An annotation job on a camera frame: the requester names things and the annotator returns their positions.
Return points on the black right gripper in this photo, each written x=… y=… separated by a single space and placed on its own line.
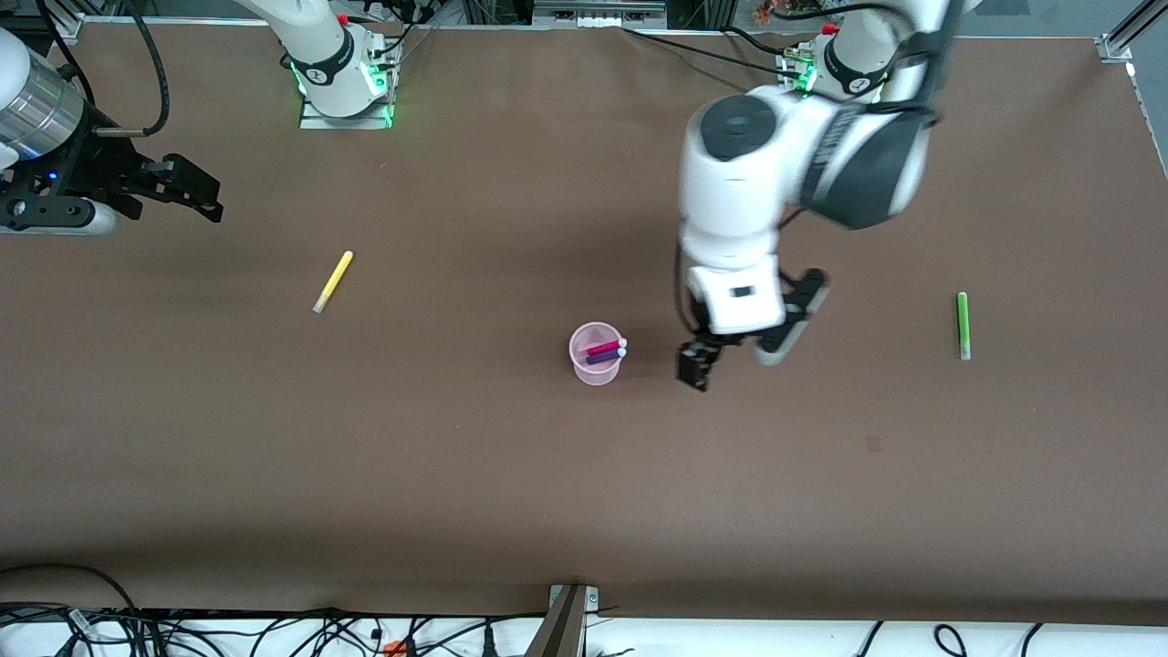
x=99 y=168

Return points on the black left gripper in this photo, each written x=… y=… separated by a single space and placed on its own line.
x=697 y=357

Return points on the purple highlighter pen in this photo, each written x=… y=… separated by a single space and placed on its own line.
x=604 y=358

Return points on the pink highlighter pen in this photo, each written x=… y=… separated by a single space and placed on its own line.
x=604 y=347

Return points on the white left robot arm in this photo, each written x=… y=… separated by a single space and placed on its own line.
x=739 y=182

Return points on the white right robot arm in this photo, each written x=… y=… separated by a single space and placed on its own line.
x=27 y=100

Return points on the pink translucent pen holder cup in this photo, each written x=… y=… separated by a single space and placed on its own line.
x=593 y=374

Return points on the yellow highlighter pen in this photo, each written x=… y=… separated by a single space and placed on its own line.
x=333 y=281

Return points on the brown table cover mat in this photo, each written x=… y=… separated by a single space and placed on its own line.
x=584 y=502

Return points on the green highlighter pen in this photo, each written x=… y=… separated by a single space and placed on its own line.
x=963 y=319

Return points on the grey metal rack device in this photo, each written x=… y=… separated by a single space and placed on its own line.
x=598 y=11

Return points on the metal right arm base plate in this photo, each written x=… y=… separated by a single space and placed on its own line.
x=315 y=120

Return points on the aluminium table frame post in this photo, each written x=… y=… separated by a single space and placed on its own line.
x=561 y=625

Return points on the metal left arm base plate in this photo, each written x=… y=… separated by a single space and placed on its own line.
x=789 y=68

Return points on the aluminium corner frame bracket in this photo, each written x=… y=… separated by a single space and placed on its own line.
x=1118 y=41

